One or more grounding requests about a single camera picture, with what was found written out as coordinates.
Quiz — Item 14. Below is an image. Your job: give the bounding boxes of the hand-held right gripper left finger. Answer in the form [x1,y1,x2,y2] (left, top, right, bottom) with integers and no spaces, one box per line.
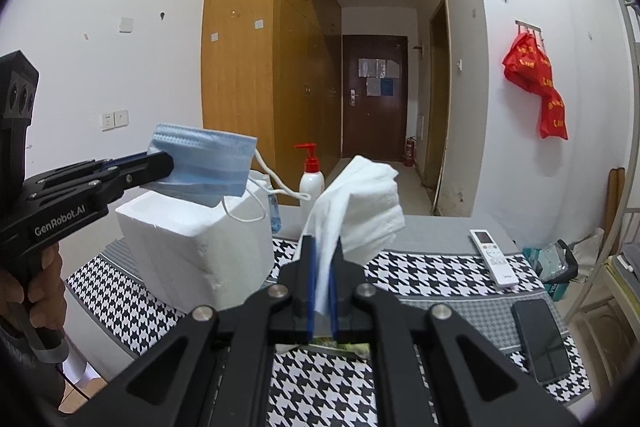
[65,234,321,427]

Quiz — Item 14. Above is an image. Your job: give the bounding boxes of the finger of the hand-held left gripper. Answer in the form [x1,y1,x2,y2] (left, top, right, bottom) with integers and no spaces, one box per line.
[75,152,162,172]
[22,151,175,208]

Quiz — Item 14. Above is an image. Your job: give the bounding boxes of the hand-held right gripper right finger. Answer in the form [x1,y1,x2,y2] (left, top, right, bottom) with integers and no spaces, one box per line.
[330,238,583,427]

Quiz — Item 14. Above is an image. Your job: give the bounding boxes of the blue face mask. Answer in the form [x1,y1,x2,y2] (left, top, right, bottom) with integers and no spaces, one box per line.
[147,123,312,224]

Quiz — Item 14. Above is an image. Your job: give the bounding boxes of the white foam box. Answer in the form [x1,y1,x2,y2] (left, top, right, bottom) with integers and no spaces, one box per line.
[116,172,275,312]

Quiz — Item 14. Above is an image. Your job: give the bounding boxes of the white tissue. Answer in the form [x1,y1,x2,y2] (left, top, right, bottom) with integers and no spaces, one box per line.
[302,155,406,315]

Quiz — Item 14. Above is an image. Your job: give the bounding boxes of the person's left forearm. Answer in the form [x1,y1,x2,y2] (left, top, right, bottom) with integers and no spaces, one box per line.
[0,317,68,418]

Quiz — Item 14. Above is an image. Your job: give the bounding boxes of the person's left hand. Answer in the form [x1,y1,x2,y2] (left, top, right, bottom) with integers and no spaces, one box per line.
[0,247,65,343]

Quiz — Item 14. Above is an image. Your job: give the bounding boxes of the small blue bottle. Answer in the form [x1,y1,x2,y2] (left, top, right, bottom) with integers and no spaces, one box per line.
[267,192,282,235]

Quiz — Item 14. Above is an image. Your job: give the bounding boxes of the houndstooth tablecloth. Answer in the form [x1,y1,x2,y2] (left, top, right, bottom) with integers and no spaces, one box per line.
[65,214,593,427]

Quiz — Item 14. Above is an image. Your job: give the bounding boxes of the white pump bottle red cap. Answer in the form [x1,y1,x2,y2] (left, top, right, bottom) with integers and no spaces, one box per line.
[293,143,326,208]

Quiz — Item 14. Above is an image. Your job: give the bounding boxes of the wooden wardrobe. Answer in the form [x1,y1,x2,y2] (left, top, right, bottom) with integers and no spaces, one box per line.
[201,0,343,208]

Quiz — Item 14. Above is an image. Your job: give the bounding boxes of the white remote control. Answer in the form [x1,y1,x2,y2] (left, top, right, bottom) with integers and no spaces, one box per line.
[469,229,518,290]

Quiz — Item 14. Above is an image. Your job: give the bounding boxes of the dark brown entrance door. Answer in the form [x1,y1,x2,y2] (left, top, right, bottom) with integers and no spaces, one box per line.
[341,34,409,160]

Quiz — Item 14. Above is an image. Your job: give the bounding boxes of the black smartphone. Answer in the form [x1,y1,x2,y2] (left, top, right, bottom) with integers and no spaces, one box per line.
[511,299,572,384]

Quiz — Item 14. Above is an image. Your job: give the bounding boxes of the paper notices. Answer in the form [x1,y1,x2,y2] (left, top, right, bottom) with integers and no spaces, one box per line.
[357,57,400,98]

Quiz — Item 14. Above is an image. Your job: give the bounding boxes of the light wooden side door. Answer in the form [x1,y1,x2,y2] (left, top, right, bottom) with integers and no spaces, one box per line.
[422,0,452,202]

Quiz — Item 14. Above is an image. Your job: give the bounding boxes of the red plastic bag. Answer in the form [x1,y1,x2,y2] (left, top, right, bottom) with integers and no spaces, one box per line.
[502,32,553,95]
[538,84,569,141]

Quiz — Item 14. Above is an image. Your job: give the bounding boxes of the wooden planks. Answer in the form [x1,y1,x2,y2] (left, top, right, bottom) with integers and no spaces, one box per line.
[604,168,626,238]

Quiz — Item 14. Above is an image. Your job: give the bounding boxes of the white metal bunk bed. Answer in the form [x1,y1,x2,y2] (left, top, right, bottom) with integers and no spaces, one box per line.
[565,0,640,323]

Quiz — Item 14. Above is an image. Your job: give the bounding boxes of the wall hook rack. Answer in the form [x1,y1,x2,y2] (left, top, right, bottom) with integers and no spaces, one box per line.
[515,20,543,45]

